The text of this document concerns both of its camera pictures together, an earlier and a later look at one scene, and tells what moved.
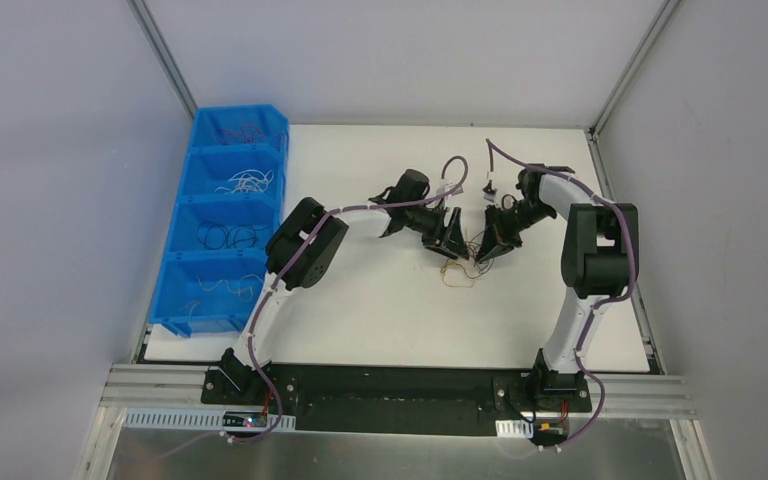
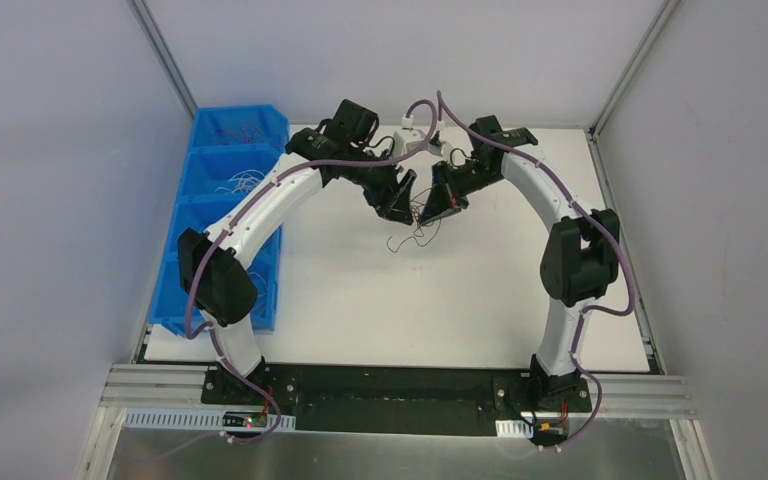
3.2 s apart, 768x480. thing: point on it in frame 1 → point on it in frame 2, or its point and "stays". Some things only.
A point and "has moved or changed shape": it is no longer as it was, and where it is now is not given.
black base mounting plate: [394, 398] stays
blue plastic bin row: [214, 269] stays
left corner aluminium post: [164, 56] stays
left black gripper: [442, 229] → [384, 196]
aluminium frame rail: [131, 385] stays
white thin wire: [249, 181] stays
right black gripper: [502, 225] → [446, 188]
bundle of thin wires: [455, 274] has moved or changed shape
